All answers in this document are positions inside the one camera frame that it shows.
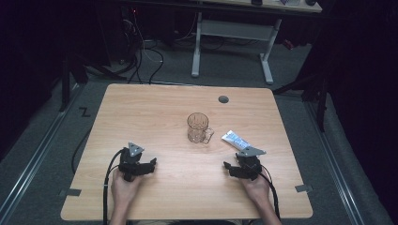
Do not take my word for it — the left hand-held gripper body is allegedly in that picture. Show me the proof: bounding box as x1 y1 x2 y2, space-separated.
117 142 150 183

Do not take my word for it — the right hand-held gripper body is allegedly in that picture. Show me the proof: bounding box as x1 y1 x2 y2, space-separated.
235 145 268 182

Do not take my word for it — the white and blue tube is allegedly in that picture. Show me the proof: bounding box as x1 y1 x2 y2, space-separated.
221 129 253 151

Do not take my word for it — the clear glass mug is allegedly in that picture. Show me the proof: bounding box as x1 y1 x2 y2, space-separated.
186 112 216 145

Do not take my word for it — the person's right hand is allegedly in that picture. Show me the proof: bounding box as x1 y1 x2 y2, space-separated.
239 174 272 207

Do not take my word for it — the person's left hand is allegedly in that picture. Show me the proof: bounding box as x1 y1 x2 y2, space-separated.
110 170 143 208

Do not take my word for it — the grey tape strip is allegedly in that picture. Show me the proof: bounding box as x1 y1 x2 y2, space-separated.
65 187 83 198
294 184 314 193

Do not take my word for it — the black metal stand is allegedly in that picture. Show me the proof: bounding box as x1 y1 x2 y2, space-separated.
271 67 331 133
58 51 128 113

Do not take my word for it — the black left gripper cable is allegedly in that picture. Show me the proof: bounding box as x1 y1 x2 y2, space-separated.
102 148 126 225

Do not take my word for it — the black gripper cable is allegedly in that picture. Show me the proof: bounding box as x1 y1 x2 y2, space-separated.
258 171 282 220
102 148 126 225

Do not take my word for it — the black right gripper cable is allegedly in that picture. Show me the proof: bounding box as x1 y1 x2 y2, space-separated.
258 171 282 220

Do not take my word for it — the black floor cable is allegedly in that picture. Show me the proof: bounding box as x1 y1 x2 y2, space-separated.
70 126 94 175

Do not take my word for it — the metal floor rail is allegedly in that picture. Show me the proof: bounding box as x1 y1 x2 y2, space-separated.
304 99 368 225
0 82 84 219

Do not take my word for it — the bundle of floor cables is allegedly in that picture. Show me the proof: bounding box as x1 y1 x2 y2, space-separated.
120 6 165 85

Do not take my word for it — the white frame desk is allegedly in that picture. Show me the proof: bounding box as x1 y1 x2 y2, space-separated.
190 0 324 85

